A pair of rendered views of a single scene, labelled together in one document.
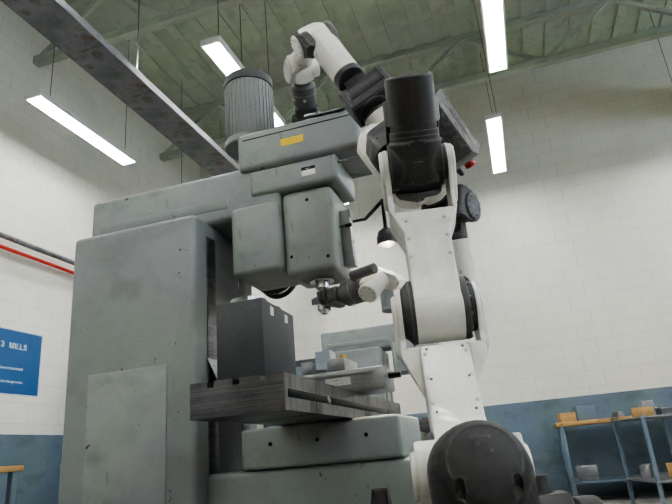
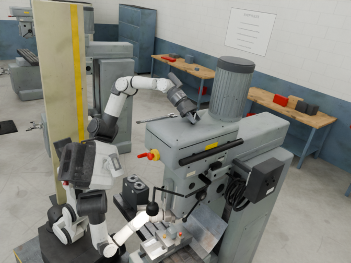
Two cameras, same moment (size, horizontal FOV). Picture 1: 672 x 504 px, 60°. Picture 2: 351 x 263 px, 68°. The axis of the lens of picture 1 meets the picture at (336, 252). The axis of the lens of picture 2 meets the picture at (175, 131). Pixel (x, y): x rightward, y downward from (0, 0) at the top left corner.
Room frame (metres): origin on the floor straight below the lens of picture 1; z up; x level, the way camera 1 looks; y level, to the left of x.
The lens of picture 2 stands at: (2.56, -1.03, 2.48)
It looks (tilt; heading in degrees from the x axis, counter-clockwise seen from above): 28 degrees down; 122
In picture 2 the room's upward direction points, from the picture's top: 8 degrees clockwise
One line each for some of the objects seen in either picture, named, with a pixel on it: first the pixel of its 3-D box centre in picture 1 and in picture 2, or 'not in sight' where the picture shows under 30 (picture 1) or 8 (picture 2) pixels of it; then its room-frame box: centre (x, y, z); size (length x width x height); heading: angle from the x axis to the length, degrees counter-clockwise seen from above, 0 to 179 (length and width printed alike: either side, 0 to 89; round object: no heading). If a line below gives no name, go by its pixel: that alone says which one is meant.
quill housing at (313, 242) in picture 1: (317, 238); (183, 184); (1.97, 0.06, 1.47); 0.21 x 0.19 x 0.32; 164
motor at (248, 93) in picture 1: (249, 115); (230, 88); (2.04, 0.30, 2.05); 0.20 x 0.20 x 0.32
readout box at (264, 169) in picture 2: not in sight; (265, 180); (2.37, 0.25, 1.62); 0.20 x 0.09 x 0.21; 74
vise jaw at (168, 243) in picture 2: (342, 367); (164, 239); (1.92, 0.01, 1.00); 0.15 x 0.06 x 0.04; 164
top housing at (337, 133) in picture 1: (308, 155); (192, 135); (1.97, 0.07, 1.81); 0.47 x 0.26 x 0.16; 74
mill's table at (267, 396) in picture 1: (326, 409); (165, 244); (1.90, 0.08, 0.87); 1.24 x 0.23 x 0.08; 164
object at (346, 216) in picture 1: (348, 238); (167, 194); (1.94, -0.05, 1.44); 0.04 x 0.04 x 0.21; 74
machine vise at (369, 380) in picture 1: (336, 379); (167, 240); (1.93, 0.04, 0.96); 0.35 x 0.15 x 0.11; 74
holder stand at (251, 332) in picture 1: (258, 343); (135, 191); (1.45, 0.22, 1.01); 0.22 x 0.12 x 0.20; 166
